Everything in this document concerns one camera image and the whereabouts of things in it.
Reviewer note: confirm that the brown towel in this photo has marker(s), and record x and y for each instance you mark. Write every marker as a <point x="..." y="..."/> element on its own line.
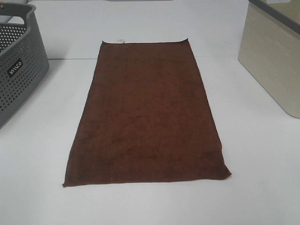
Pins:
<point x="146" y="119"/>

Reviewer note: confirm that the white towel label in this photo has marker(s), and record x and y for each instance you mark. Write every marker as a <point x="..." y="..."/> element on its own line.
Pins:
<point x="120" y="41"/>

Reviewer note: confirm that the grey perforated plastic basket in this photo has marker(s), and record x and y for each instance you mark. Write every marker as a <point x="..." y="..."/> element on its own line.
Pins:
<point x="23" y="59"/>

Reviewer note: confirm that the beige storage box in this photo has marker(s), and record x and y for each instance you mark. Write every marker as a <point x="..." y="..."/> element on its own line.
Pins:
<point x="270" y="50"/>

